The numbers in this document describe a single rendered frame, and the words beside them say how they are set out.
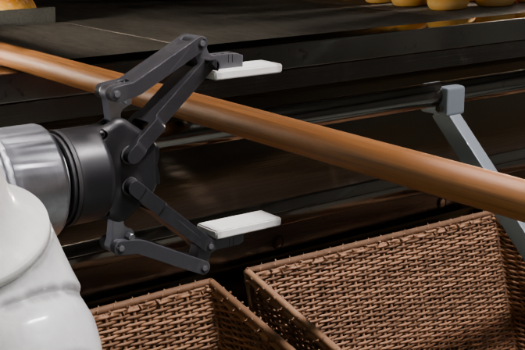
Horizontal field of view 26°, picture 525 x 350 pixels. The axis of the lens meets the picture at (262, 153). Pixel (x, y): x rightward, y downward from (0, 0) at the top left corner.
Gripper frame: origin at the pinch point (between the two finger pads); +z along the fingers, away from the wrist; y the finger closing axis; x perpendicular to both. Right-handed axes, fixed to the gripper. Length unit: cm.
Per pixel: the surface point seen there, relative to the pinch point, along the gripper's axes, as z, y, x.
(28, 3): 28, -2, -102
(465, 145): 42.2, 8.6, -14.9
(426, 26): 79, 1, -58
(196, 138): 5.2, 3.4, -17.9
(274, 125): 3.0, -1.0, -2.0
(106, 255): 15, 28, -55
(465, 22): 88, 1, -58
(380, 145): 3.7, -1.4, 11.1
